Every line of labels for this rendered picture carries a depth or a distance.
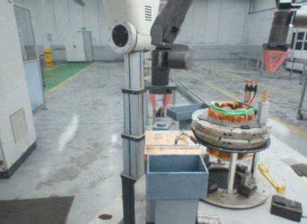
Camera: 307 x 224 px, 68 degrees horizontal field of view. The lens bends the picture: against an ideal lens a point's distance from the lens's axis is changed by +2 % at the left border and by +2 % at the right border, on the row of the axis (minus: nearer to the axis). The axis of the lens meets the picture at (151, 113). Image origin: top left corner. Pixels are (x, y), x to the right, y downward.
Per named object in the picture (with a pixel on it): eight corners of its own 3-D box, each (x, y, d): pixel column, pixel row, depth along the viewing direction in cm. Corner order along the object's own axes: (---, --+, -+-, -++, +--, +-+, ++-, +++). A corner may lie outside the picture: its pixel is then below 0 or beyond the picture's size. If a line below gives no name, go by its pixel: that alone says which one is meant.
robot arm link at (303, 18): (281, 9, 86) (283, -10, 79) (317, 8, 80) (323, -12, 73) (273, 35, 83) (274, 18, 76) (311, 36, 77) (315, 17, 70)
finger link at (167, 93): (171, 116, 73) (172, 88, 70) (149, 116, 73) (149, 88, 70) (169, 110, 79) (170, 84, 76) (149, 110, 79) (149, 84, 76)
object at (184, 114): (199, 146, 141) (203, 102, 132) (211, 154, 131) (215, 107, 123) (165, 154, 131) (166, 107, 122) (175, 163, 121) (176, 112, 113)
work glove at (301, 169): (338, 184, 104) (339, 180, 103) (310, 186, 103) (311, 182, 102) (300, 158, 127) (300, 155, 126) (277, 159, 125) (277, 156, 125)
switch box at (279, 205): (300, 223, 82) (303, 210, 80) (270, 213, 86) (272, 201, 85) (298, 212, 87) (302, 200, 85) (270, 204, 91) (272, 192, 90)
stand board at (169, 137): (203, 160, 73) (203, 154, 72) (144, 160, 72) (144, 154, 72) (191, 135, 92) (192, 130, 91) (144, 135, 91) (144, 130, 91)
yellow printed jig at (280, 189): (286, 194, 98) (287, 187, 97) (277, 194, 97) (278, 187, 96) (262, 166, 118) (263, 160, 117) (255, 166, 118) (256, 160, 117)
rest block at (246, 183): (239, 186, 96) (241, 175, 94) (245, 181, 99) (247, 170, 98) (250, 191, 93) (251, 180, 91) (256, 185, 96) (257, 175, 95)
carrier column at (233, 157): (233, 196, 92) (239, 150, 86) (226, 196, 92) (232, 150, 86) (230, 192, 95) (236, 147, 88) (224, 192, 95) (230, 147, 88)
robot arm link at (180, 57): (165, 31, 73) (152, 24, 66) (199, 31, 68) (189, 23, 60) (162, 68, 75) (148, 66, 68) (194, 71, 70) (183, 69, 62)
